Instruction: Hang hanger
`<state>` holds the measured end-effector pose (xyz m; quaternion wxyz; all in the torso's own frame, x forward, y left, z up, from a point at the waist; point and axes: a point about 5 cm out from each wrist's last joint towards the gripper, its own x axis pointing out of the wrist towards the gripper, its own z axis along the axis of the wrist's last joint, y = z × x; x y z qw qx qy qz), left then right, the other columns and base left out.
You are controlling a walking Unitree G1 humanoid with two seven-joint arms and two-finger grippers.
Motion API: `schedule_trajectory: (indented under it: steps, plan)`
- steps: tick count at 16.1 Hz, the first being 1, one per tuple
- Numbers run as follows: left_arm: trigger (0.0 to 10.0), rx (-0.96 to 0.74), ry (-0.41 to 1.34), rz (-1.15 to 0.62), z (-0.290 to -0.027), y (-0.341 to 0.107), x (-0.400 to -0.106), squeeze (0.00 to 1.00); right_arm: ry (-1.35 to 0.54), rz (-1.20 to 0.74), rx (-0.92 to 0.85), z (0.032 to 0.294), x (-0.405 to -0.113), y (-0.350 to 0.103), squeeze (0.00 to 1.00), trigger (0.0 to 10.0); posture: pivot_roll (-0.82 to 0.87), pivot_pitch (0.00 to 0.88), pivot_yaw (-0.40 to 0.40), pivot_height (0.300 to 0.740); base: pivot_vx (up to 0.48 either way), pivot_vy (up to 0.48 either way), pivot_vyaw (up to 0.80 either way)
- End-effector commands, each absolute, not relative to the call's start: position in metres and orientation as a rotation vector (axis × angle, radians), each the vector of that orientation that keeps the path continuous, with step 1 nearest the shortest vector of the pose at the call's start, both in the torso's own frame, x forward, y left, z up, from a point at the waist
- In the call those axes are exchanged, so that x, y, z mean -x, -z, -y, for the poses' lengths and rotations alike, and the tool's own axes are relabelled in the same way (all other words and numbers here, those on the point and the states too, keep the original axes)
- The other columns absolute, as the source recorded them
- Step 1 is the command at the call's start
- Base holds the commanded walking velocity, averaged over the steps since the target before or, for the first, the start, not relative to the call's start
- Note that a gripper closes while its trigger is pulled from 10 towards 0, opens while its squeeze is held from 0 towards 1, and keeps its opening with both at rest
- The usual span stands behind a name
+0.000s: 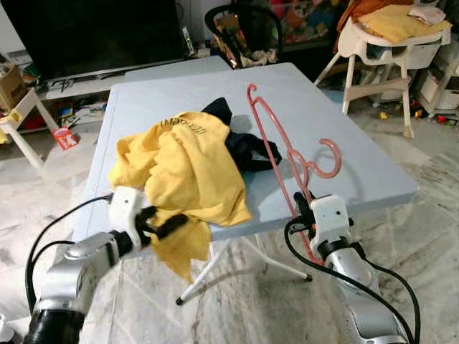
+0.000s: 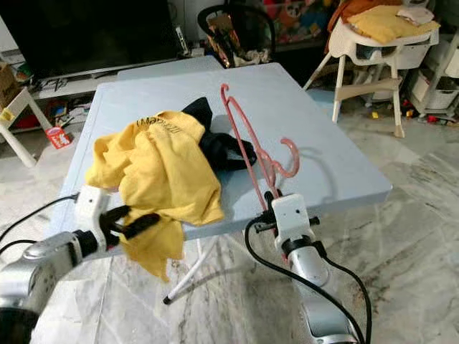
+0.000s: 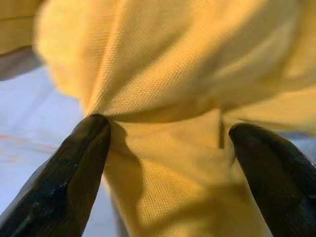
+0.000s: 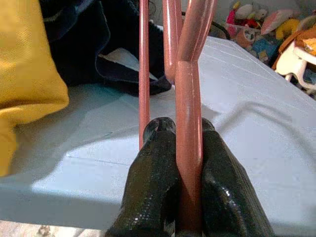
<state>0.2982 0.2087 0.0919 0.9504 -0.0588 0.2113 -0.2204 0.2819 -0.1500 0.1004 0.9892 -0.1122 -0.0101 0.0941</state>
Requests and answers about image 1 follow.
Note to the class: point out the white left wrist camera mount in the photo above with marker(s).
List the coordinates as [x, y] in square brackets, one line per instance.
[125, 215]

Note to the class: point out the yellow printed t-shirt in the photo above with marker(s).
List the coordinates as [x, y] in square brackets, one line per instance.
[183, 172]

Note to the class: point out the pink plastic hanger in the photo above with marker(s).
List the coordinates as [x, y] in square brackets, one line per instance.
[338, 159]

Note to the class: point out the small pale folded cloth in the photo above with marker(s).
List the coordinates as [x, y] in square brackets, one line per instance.
[429, 13]

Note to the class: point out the brown cardboard box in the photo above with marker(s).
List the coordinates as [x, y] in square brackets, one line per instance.
[11, 82]

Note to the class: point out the colourful printed panel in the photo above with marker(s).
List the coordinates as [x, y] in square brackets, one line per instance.
[308, 21]

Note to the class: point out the white baby high chair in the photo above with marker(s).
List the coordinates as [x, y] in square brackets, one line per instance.
[391, 54]

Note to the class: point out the black crumpled garment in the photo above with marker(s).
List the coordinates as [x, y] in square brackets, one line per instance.
[240, 140]

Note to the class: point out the orange cloth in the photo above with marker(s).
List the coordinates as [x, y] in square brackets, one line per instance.
[355, 11]

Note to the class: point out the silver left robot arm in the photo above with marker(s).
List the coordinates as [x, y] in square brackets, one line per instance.
[72, 279]

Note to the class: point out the white plastic drawer unit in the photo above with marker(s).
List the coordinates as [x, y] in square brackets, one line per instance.
[434, 86]

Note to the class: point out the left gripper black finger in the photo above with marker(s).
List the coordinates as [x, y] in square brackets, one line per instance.
[173, 226]

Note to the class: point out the red printed carton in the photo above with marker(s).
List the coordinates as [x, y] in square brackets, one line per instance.
[64, 137]

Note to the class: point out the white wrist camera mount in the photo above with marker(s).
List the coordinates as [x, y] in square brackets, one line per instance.
[125, 215]
[330, 218]

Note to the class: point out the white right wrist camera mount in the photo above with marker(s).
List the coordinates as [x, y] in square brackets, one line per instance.
[330, 218]

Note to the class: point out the light blue folding table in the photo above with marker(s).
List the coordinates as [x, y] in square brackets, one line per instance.
[344, 143]

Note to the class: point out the black round basket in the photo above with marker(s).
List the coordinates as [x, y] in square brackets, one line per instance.
[244, 32]

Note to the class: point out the black television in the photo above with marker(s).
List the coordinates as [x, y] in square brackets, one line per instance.
[93, 36]

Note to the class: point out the yellow folded blanket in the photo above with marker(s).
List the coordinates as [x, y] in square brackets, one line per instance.
[398, 21]

